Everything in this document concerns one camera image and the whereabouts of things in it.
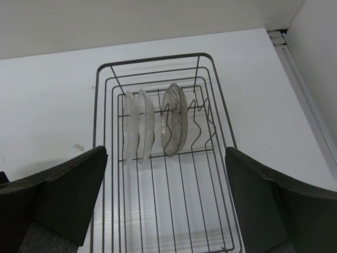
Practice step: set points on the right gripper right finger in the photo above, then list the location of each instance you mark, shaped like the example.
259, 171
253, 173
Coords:
278, 213

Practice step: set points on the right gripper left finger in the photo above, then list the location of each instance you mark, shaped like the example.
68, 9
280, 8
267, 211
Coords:
50, 211

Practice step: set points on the clear plate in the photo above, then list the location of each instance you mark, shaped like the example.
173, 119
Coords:
174, 120
146, 125
131, 127

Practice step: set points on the wire dish rack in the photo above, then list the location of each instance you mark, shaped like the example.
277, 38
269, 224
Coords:
159, 202

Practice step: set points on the right side aluminium rail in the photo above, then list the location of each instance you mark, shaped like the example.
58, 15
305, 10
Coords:
305, 99

